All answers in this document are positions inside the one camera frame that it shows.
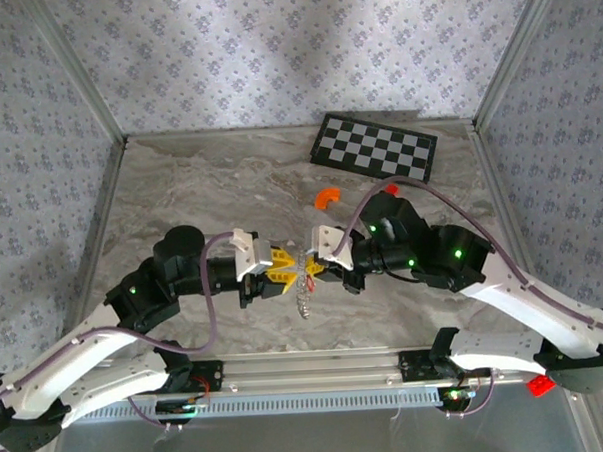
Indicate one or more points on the red toy brick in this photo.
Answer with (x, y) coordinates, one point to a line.
(539, 387)

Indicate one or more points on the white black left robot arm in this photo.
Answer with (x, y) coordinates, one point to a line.
(67, 361)

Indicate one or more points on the small red block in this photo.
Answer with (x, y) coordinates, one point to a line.
(391, 188)

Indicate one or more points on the aluminium table side rail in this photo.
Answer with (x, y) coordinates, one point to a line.
(509, 227)
(96, 230)

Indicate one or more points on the aluminium frame post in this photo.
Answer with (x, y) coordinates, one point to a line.
(78, 70)
(515, 51)

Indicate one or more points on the small circuit board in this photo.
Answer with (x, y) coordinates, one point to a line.
(456, 395)
(182, 407)

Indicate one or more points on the grey metal panel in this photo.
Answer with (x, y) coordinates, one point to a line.
(311, 441)

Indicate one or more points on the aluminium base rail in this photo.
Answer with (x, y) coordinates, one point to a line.
(308, 368)

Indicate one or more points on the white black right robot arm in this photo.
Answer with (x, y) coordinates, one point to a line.
(515, 297)

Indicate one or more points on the black grey checkerboard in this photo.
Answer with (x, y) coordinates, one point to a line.
(358, 143)

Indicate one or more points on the orange curved plastic block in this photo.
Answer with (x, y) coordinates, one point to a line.
(323, 200)

